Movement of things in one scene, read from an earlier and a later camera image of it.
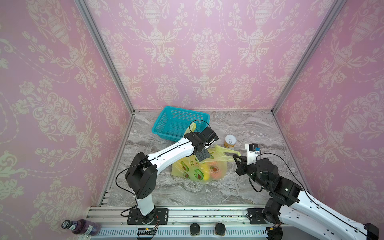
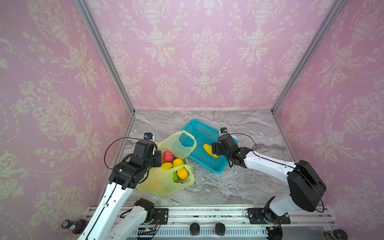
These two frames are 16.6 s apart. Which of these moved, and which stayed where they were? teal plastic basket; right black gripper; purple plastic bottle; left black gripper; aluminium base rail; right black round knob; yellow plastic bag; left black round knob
Moved: yellow plastic bag; teal plastic basket; left black gripper; right black gripper
Stayed: aluminium base rail; right black round knob; left black round knob; purple plastic bottle
